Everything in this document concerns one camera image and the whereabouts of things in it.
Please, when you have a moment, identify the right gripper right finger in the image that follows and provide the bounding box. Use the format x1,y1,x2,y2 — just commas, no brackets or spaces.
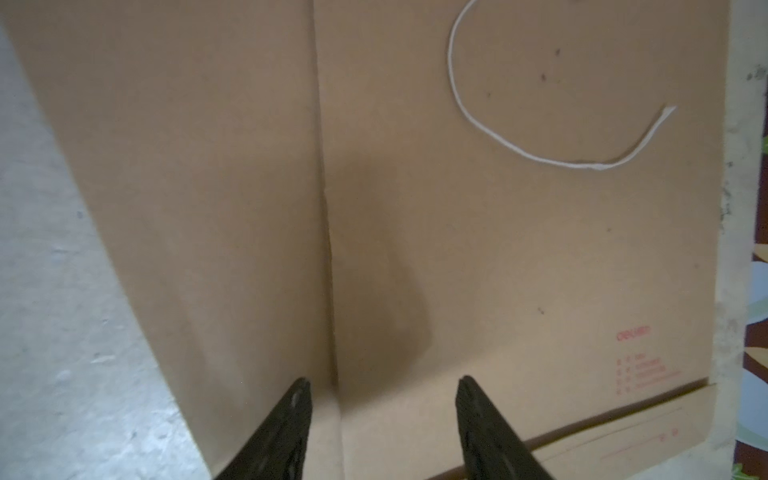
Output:
455,375,553,480

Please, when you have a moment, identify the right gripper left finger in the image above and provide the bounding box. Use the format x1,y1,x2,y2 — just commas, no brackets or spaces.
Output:
215,377,312,480

